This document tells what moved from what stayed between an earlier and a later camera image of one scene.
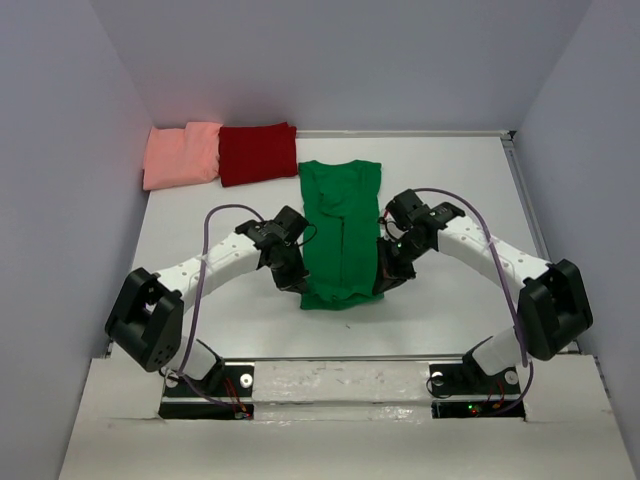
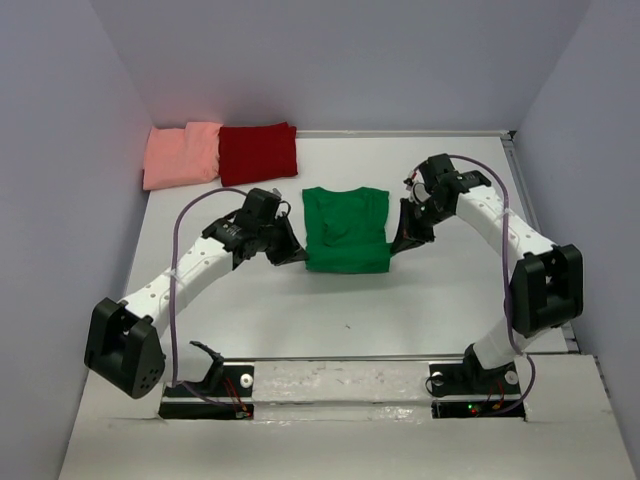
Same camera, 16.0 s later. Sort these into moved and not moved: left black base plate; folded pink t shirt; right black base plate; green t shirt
Moved: green t shirt
Not moved: left black base plate; right black base plate; folded pink t shirt
